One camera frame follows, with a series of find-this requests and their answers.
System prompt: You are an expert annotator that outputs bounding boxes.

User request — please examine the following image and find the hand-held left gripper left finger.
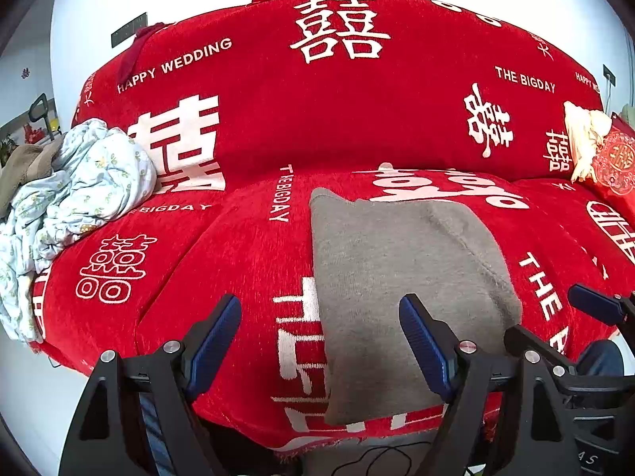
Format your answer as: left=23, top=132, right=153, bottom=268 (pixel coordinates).
left=58, top=294, right=243, bottom=476

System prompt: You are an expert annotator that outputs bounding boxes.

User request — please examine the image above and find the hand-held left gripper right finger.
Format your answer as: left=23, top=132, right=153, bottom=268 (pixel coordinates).
left=398, top=294, right=579, bottom=476

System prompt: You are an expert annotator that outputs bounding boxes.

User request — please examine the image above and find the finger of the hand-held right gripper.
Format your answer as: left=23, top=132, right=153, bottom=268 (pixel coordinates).
left=568, top=284, right=635, bottom=328
left=503, top=324, right=579, bottom=378

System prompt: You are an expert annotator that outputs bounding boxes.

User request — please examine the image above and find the grey knit sweater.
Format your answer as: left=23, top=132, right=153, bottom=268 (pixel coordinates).
left=308, top=187, right=524, bottom=427

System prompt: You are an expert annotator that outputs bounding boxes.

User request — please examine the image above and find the person's right leg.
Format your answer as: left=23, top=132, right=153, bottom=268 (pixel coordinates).
left=578, top=340, right=626, bottom=378

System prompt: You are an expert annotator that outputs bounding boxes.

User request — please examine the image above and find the cream cloth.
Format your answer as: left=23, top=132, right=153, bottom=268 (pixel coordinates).
left=563, top=100, right=613, bottom=183

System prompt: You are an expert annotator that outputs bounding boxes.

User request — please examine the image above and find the white floral cloth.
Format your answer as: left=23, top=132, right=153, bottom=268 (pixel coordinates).
left=0, top=119, right=158, bottom=343

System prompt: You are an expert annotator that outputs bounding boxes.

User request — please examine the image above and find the red printed sofa cover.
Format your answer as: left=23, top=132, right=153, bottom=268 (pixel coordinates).
left=30, top=0, right=635, bottom=457

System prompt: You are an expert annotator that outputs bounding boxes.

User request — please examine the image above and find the brown cloth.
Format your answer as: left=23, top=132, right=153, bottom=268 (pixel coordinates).
left=0, top=144, right=63, bottom=219

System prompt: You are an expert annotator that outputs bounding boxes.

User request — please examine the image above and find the black exercise equipment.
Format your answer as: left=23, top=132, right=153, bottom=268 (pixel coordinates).
left=30, top=93, right=63, bottom=134

